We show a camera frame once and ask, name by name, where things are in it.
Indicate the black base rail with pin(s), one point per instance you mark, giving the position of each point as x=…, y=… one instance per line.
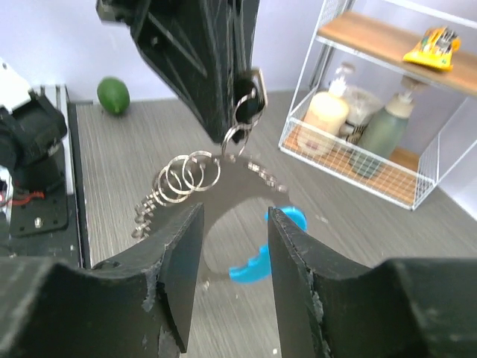
x=54, y=225

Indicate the green pump bottle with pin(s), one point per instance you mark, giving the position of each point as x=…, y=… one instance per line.
x=385, y=130

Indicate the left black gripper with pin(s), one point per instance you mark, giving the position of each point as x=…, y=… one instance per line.
x=198, y=48

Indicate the yellow candy bag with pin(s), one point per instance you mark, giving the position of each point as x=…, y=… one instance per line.
x=435, y=50

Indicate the green avocado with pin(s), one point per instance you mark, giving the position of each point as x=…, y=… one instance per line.
x=113, y=95

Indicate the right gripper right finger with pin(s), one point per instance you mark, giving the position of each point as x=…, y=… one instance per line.
x=328, y=305

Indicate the patterned jar on shelf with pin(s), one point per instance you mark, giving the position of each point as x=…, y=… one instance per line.
x=362, y=105

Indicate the cream pump bottle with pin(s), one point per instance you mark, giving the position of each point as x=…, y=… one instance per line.
x=327, y=112

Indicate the white wire shelf rack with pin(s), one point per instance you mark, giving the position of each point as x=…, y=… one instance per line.
x=438, y=147

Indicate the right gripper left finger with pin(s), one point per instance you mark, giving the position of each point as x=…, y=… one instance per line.
x=135, y=304

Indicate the black-headed key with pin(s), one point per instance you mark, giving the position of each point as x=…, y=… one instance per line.
x=250, y=97

